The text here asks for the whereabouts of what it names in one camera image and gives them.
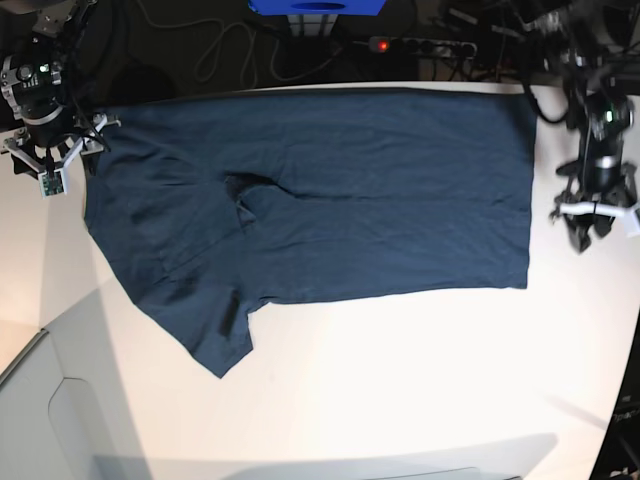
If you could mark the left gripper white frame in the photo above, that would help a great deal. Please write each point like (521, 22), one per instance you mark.
(606, 207)

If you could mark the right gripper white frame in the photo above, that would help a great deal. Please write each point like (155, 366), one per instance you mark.
(86, 141)

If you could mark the dark blue T-shirt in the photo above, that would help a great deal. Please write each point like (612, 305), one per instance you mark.
(208, 210)

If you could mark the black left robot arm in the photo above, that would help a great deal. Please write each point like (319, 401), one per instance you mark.
(601, 187)

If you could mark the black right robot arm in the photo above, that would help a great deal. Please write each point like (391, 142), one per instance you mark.
(42, 83)

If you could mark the blue box on stand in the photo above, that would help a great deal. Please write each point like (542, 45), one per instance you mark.
(295, 7)

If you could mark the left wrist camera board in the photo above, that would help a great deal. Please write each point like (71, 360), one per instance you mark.
(631, 222)

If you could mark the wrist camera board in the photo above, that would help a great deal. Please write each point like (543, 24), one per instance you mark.
(52, 184)
(631, 222)

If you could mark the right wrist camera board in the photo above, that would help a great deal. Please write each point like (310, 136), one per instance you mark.
(52, 184)

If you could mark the black power strip red switch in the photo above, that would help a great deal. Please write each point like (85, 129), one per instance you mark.
(423, 47)

